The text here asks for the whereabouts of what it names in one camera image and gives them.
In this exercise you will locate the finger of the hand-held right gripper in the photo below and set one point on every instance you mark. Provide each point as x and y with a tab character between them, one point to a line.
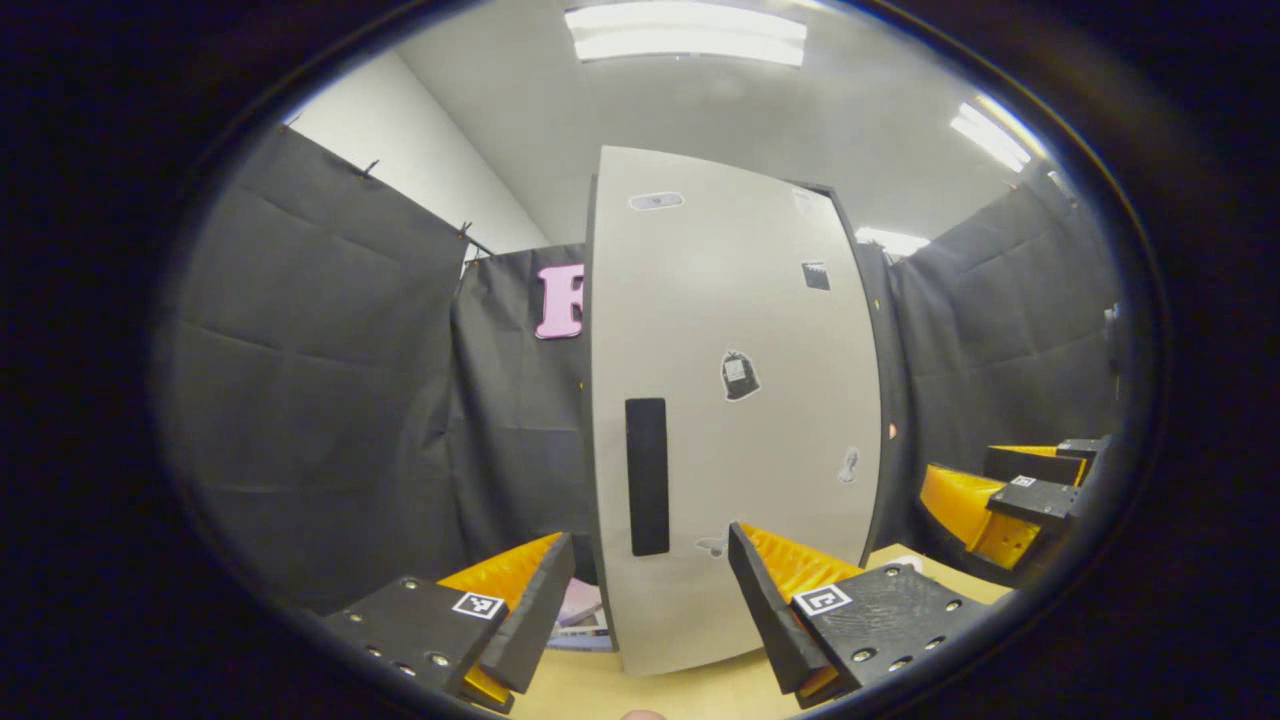
1035	500
1030	465

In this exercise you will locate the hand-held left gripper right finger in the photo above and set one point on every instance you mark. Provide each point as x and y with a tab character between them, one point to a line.
770	615

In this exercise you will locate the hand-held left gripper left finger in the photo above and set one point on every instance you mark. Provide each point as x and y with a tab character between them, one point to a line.
535	620

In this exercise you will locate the grey cabinet door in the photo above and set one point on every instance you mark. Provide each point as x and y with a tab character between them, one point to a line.
740	300

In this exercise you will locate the blue cover book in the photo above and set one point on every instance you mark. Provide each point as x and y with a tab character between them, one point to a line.
585	640

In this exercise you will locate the white pink plush toy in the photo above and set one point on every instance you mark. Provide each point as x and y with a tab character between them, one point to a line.
905	563

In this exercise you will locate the black backdrop cloth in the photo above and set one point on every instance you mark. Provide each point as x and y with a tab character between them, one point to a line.
320	380

